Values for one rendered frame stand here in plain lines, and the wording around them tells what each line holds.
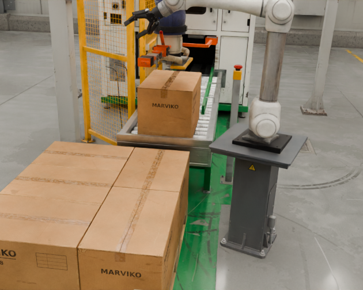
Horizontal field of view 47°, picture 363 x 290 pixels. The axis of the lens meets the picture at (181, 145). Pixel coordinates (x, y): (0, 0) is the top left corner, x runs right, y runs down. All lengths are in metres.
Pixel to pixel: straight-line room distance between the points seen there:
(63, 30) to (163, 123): 1.28
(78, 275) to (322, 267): 1.57
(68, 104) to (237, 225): 1.93
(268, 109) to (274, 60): 0.26
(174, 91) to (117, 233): 1.25
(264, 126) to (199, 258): 1.01
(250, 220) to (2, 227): 1.50
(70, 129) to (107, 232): 2.05
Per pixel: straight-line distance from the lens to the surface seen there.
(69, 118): 3.97
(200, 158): 3.05
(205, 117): 3.66
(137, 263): 1.99
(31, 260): 2.16
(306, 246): 3.08
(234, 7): 2.46
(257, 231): 2.83
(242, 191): 2.73
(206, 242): 2.96
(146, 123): 3.08
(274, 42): 2.31
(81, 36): 4.29
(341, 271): 2.94
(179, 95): 2.97
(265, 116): 2.32
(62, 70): 3.86
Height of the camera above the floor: 1.73
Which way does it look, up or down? 23 degrees down
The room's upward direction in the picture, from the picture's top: 2 degrees clockwise
